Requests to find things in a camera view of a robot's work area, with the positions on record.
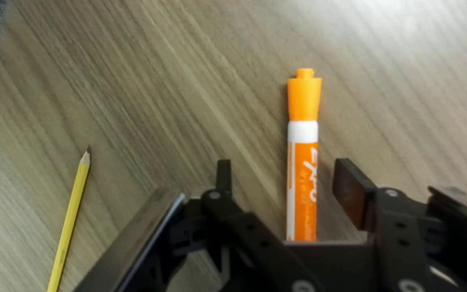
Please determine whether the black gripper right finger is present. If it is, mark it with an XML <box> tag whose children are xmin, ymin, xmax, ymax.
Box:
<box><xmin>333</xmin><ymin>158</ymin><xmax>446</xmax><ymax>292</ymax></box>

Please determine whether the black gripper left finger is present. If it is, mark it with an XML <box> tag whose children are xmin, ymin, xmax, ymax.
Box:
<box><xmin>187</xmin><ymin>158</ymin><xmax>321</xmax><ymax>292</ymax></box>

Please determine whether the orange dry-erase marker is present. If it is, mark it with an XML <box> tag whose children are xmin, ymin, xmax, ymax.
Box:
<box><xmin>284</xmin><ymin>67</ymin><xmax>325</xmax><ymax>244</ymax></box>

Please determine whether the yellow pencil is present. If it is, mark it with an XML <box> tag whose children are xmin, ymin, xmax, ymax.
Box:
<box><xmin>46</xmin><ymin>150</ymin><xmax>93</xmax><ymax>292</ymax></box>

